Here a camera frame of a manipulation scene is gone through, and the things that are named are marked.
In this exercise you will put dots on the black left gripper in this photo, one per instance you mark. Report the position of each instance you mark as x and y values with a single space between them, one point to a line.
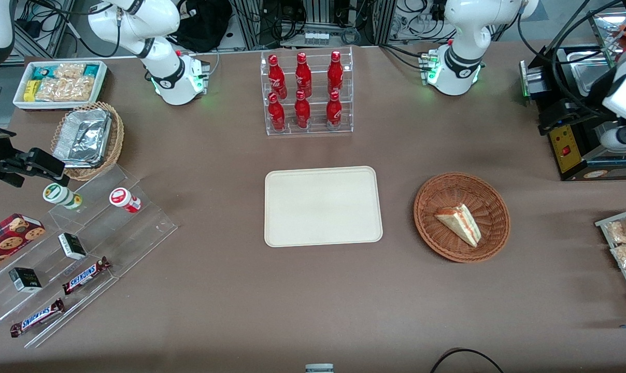
585 105

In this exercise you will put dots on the triangular sandwich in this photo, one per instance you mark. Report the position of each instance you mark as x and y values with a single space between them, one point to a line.
460 224

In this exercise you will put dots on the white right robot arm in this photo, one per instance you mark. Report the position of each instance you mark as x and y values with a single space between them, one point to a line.
162 20

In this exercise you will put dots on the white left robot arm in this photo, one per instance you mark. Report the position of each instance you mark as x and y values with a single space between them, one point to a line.
463 31

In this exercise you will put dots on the light wicker basket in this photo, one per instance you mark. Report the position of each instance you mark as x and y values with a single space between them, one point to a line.
115 140

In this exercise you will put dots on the tray of wrapped snacks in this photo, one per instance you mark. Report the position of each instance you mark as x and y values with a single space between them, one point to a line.
624 280

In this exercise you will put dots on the empty brown wicker basket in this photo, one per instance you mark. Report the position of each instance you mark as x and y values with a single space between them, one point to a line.
437 233

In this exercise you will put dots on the beige plastic tray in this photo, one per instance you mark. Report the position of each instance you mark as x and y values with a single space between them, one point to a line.
323 207

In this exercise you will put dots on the green white yogurt bottle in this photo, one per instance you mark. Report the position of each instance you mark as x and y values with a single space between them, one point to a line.
59 195

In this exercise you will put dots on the black hot food display machine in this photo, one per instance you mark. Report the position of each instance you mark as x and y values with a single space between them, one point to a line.
572 155

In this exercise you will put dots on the stacked aluminium foil trays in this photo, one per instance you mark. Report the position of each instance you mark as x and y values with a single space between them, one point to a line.
82 137

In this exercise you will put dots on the stainless steel food pan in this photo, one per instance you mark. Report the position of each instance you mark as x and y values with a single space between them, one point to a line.
590 70

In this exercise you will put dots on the white rectangular snack bin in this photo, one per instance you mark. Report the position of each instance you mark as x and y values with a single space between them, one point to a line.
23 103

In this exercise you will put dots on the yellow snack pack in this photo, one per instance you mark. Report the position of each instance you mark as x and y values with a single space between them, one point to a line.
30 90

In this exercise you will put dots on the large clear puffed snack bag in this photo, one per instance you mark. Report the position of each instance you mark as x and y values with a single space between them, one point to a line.
64 89

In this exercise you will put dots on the red white yogurt bottle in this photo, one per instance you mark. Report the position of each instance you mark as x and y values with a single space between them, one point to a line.
124 199

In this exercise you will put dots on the small black drink carton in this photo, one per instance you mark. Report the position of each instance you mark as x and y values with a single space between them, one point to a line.
25 280
72 246

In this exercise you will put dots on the red cookie box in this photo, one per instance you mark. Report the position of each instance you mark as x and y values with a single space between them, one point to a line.
7 241

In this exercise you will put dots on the large teal snack pack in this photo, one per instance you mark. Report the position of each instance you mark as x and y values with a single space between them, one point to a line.
43 71

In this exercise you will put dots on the small clear puffed snack bag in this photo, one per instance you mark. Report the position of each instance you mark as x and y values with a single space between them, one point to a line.
69 70

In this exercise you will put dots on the red sausages on skewers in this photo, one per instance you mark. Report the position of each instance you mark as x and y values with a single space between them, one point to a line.
623 35

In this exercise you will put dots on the small teal snack pack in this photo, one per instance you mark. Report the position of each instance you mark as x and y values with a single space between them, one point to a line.
90 69

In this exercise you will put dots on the clear acrylic stepped shelf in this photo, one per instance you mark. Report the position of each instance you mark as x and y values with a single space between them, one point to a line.
126 233

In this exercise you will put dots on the snickers chocolate bar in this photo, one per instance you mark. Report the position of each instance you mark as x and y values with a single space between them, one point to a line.
36 318
85 275

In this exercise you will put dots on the black bag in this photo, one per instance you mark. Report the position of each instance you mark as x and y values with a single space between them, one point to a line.
204 26

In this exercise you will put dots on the red cola bottle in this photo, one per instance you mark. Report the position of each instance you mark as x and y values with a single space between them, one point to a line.
303 75
335 72
333 111
276 77
276 114
302 111

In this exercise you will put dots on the clear acrylic bottle rack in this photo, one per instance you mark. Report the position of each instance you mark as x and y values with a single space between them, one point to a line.
318 129

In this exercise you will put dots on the white power strip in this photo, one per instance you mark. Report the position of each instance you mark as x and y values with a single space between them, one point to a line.
316 38

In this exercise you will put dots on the small grey device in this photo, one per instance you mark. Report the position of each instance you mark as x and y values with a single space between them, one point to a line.
319 368

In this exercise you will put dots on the aluminium frame rack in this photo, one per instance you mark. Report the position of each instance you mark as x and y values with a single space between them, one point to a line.
313 13

